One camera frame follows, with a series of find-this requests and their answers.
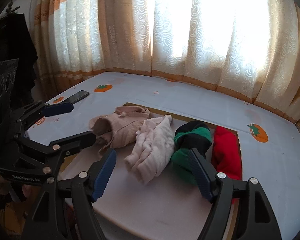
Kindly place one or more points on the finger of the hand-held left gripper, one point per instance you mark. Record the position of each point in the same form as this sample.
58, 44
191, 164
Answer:
85, 138
60, 108

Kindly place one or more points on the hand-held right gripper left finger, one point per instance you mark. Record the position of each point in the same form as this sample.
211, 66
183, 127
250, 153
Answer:
103, 177

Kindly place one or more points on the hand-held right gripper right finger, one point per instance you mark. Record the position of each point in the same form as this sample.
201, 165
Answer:
200, 177

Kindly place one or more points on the bright red underwear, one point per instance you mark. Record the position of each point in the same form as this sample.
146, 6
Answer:
226, 150

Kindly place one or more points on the beige knit underwear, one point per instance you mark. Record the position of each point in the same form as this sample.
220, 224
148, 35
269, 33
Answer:
122, 130

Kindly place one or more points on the green and black underwear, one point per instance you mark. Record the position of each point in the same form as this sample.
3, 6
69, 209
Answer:
190, 133

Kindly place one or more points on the pale pink ribbed underwear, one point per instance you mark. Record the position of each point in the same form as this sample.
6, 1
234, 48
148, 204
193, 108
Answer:
152, 150

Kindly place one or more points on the person's left hand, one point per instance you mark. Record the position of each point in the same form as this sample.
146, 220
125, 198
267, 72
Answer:
28, 192

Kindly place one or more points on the black smartphone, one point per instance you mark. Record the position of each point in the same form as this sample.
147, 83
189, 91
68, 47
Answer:
76, 96

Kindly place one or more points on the black coat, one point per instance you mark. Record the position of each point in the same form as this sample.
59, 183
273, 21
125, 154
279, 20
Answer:
15, 42

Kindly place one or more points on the pale cardboard sheet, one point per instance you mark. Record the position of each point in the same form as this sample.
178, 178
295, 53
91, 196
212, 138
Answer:
152, 205

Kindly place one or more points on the persimmon print tablecloth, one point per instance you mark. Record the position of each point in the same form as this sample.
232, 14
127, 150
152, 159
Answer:
190, 97

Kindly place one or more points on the beige patterned curtain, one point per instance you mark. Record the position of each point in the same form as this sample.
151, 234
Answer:
165, 30

